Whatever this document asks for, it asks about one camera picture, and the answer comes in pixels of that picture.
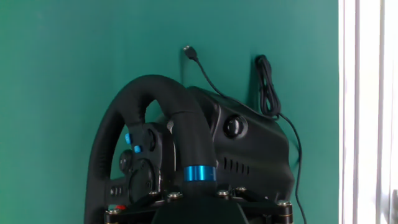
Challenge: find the green table mat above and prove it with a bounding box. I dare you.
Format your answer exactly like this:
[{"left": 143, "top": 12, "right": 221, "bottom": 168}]
[{"left": 0, "top": 0, "right": 340, "bottom": 224}]

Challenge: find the black steering wheel base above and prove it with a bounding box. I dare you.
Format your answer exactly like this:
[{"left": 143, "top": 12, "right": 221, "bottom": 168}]
[{"left": 155, "top": 85, "right": 296, "bottom": 203}]

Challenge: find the black USB cable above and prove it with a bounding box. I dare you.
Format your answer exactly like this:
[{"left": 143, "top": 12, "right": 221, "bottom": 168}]
[{"left": 182, "top": 45, "right": 308, "bottom": 224}]

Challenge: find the black racing steering wheel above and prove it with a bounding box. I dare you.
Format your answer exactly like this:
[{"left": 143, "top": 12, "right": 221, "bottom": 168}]
[{"left": 83, "top": 73, "right": 218, "bottom": 224}]

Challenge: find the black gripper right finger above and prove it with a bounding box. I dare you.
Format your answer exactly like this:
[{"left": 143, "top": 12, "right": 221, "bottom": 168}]
[{"left": 215, "top": 185, "right": 294, "bottom": 224}]

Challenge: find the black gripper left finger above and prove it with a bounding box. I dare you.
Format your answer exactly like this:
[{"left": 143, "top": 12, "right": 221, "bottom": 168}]
[{"left": 104, "top": 189, "right": 185, "bottom": 224}]

